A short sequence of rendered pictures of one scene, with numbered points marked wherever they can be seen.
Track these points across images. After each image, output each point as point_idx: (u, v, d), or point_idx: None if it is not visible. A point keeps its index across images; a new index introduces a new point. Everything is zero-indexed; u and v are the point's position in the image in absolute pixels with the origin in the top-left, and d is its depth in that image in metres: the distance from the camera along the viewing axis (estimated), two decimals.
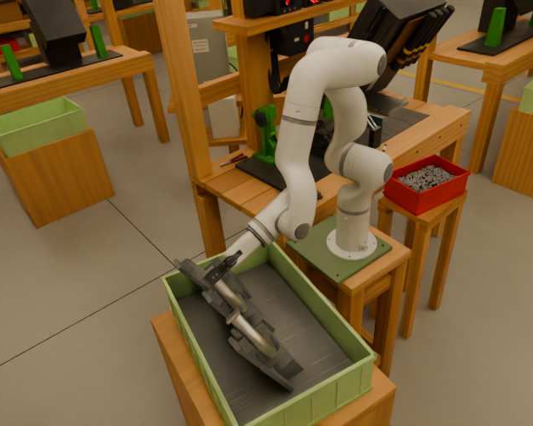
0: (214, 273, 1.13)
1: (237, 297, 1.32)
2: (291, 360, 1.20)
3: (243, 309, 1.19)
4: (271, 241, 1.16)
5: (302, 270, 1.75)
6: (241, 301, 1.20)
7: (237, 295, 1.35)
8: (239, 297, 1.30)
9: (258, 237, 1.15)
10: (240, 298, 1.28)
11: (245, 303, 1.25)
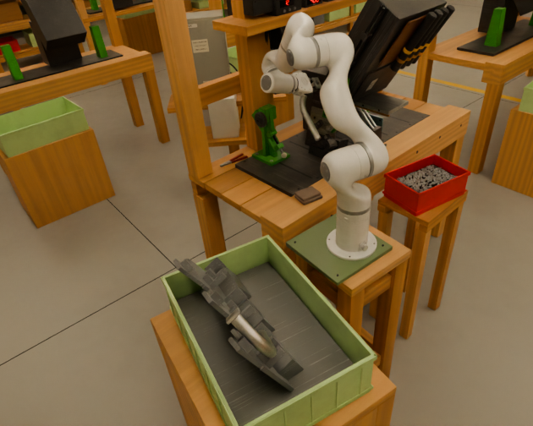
0: (310, 79, 2.03)
1: (313, 127, 2.09)
2: (291, 360, 1.20)
3: (299, 104, 2.13)
4: None
5: (302, 270, 1.75)
6: (301, 104, 2.11)
7: (315, 132, 2.09)
8: (310, 122, 2.10)
9: None
10: (308, 120, 2.10)
11: (303, 116, 2.12)
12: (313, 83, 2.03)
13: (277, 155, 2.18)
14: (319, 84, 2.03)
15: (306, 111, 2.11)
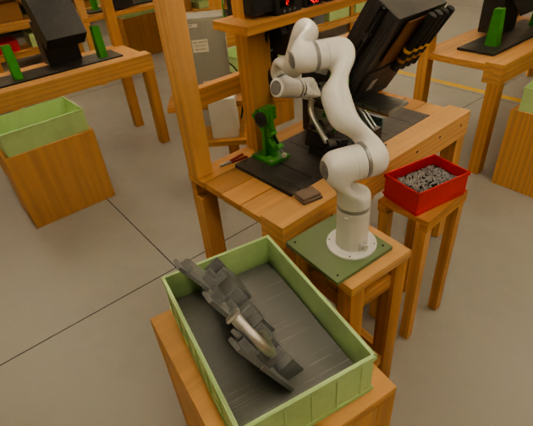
0: (318, 84, 2.08)
1: (321, 130, 2.14)
2: (291, 360, 1.20)
3: (308, 108, 2.18)
4: None
5: (302, 270, 1.75)
6: (310, 108, 2.15)
7: (323, 134, 2.13)
8: (318, 126, 2.14)
9: None
10: (316, 124, 2.14)
11: (311, 120, 2.16)
12: (321, 87, 2.07)
13: (277, 155, 2.18)
14: None
15: (315, 116, 2.16)
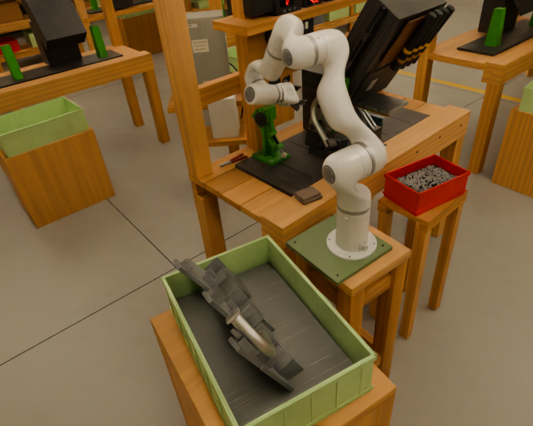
0: (294, 85, 1.97)
1: (324, 134, 2.13)
2: (291, 360, 1.20)
3: (310, 112, 2.17)
4: None
5: (302, 270, 1.75)
6: (311, 112, 2.15)
7: (326, 139, 2.12)
8: (321, 130, 2.14)
9: None
10: (319, 128, 2.14)
11: (314, 124, 2.15)
12: None
13: (277, 155, 2.18)
14: None
15: (316, 120, 2.15)
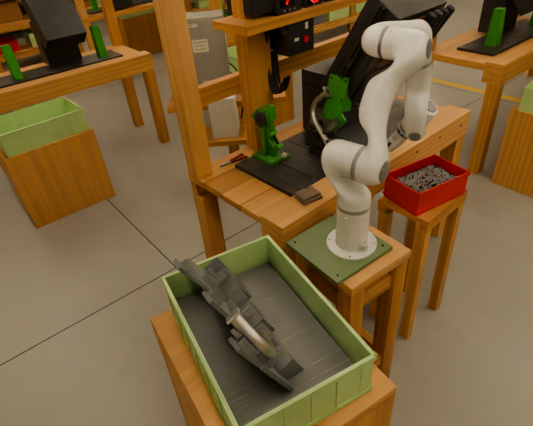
0: None
1: (324, 134, 2.13)
2: (291, 360, 1.20)
3: (310, 112, 2.17)
4: None
5: (302, 270, 1.75)
6: (311, 112, 2.15)
7: (326, 139, 2.12)
8: (321, 130, 2.14)
9: None
10: (319, 128, 2.14)
11: (314, 124, 2.15)
12: (323, 92, 2.07)
13: (277, 155, 2.18)
14: (329, 93, 2.07)
15: (316, 120, 2.15)
